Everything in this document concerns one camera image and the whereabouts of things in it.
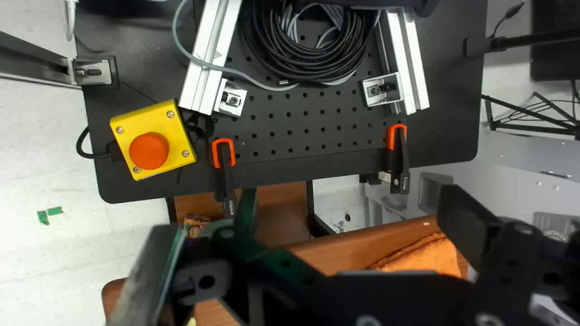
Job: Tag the left aluminium extrusion post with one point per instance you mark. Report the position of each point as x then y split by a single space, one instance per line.
205 90

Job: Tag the right orange black clamp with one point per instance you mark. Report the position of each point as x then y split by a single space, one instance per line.
396 171

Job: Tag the black tripod stand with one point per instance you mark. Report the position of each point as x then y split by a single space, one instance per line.
544 117

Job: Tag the aluminium extrusion post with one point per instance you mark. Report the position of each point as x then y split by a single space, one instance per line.
205 90
403 82

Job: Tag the yellow emergency stop button box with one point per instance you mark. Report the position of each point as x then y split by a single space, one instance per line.
153 140

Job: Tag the green tape marks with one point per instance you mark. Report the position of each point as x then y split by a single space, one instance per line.
48 215

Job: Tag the orange black clamp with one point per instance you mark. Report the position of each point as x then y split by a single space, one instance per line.
224 160
396 171

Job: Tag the aluminium rail with bracket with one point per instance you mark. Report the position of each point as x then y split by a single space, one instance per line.
28 62

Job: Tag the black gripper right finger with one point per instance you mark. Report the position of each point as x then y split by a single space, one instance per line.
514 263

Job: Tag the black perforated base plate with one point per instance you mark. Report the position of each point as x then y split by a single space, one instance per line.
289 137

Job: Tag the right aluminium extrusion post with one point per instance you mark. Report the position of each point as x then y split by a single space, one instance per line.
403 82

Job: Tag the left orange black clamp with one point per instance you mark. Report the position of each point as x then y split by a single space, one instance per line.
224 160

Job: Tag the orange towel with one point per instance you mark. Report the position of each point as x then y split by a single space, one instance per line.
434 253

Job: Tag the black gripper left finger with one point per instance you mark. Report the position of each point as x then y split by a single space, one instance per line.
169 278

